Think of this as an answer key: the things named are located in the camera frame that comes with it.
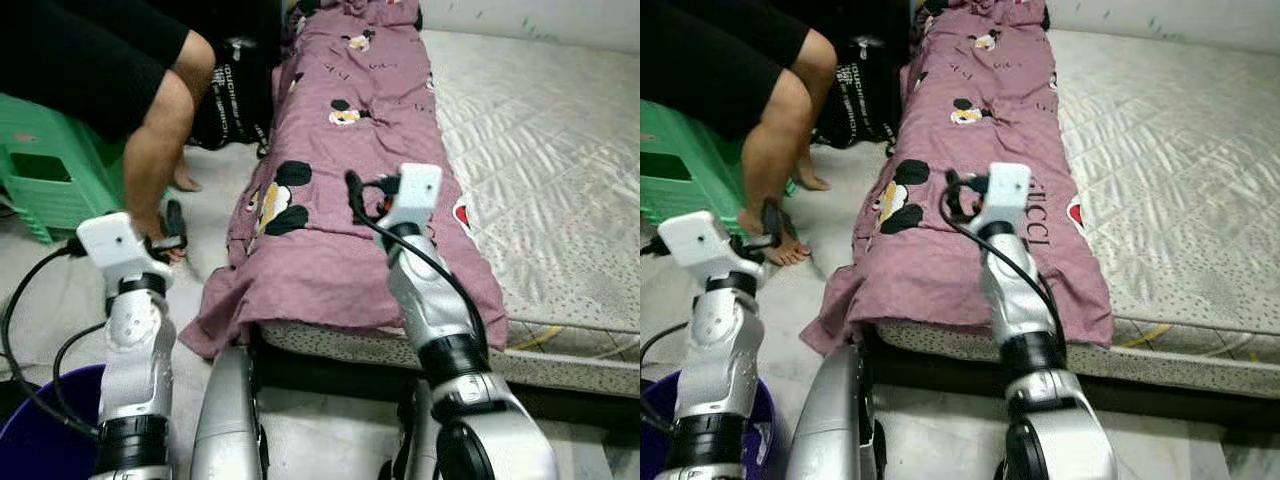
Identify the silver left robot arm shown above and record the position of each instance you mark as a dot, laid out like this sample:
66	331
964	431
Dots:
135	360
725	360

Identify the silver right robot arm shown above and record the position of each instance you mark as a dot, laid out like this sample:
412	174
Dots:
440	320
1035	330

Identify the pink cartoon print blanket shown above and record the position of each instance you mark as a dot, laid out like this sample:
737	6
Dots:
340	150
960	130

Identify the green plastic stool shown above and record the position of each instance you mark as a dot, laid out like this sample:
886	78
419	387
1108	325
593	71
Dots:
690	170
50	170

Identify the black printed bag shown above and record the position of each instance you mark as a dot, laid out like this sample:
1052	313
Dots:
235	100
865	95

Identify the seated person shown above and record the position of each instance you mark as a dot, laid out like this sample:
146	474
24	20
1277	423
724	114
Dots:
720	60
90	60

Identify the white quilted mattress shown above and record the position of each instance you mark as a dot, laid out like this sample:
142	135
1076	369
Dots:
1180	180
560	180

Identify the silver left robot leg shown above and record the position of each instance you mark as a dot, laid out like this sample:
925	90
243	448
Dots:
228	420
830	420

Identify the silver robot leg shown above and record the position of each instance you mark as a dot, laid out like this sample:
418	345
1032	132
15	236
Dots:
830	420
228	420
415	440

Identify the purple plastic bucket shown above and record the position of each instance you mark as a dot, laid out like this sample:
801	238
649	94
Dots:
655	440
40	430

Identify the silver right robot leg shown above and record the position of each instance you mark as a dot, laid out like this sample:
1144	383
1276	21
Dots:
415	440

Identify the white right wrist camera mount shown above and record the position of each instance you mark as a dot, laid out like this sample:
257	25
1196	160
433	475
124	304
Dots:
418	190
1008	190

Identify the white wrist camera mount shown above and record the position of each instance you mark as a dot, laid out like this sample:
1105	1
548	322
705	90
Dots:
1008	190
418	190
700	240
115	245

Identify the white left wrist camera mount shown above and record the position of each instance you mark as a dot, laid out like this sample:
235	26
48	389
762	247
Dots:
115	245
700	240

